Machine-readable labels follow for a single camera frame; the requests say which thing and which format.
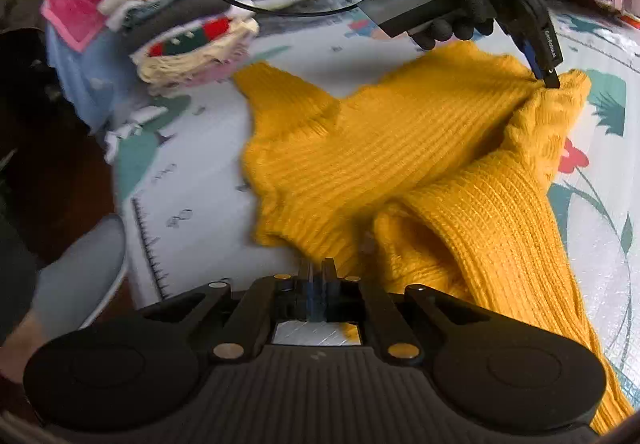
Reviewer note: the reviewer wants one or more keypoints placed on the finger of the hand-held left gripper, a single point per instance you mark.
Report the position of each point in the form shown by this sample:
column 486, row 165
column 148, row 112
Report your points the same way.
column 550, row 77

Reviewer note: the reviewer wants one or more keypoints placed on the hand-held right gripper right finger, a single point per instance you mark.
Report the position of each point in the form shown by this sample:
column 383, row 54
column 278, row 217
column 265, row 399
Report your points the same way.
column 331, row 294

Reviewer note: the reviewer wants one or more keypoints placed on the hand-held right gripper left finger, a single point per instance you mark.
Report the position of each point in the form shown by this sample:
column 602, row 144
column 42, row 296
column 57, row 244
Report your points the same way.
column 302, row 294

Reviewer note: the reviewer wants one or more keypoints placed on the yellow knit sweater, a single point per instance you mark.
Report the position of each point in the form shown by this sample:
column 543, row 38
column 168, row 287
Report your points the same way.
column 400, row 149

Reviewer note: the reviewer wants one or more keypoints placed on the stack of folded clothes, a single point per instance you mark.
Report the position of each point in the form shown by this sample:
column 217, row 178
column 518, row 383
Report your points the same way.
column 200, row 39

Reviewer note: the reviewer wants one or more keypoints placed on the grey slipper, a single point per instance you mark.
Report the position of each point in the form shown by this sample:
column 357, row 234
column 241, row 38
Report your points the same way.
column 80, row 274

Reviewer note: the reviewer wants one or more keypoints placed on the blue blanket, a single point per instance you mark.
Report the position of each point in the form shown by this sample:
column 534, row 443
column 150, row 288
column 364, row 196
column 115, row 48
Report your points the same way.
column 85, row 74

